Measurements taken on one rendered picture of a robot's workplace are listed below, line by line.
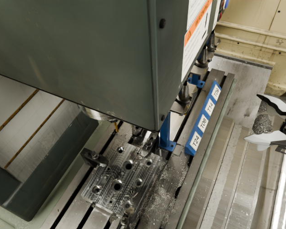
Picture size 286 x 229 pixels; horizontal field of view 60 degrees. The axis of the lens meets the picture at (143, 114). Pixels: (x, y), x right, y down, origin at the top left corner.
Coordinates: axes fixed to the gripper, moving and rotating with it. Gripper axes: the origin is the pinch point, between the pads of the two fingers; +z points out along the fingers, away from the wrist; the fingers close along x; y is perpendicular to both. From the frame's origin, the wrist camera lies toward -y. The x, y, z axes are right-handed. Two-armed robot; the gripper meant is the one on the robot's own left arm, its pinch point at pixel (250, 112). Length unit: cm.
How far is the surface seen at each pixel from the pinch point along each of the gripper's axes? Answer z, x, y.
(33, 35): 35, -23, -29
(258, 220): -24, 4, 79
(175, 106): 23.9, 12.3, 23.4
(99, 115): 32.7, -17.9, -3.5
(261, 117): -13, 67, 79
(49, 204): 77, -33, 83
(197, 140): 14, 19, 52
